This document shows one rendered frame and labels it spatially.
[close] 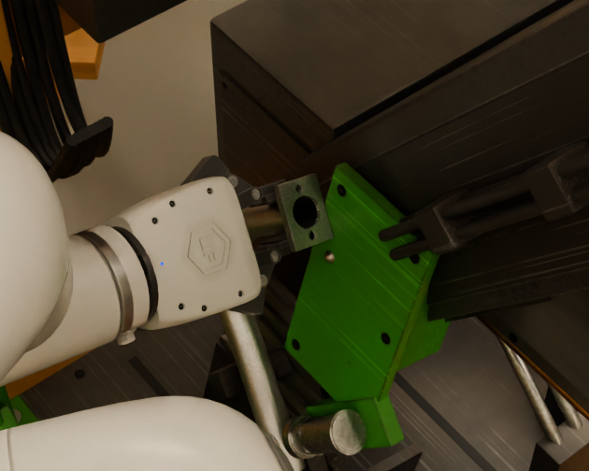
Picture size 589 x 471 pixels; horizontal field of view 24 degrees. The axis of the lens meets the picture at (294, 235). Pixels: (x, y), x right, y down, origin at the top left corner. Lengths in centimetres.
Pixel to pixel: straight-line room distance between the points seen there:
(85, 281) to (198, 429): 46
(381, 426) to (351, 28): 36
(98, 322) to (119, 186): 183
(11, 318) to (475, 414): 88
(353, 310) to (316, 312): 5
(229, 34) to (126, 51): 184
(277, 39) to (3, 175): 67
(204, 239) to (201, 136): 184
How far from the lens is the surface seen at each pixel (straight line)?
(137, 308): 99
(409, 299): 106
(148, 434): 51
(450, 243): 95
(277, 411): 122
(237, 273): 105
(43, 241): 58
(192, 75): 300
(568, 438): 126
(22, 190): 59
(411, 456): 129
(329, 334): 115
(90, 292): 96
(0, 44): 117
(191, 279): 102
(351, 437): 115
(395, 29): 124
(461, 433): 138
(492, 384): 141
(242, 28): 124
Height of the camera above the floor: 207
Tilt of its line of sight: 50 degrees down
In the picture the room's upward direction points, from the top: straight up
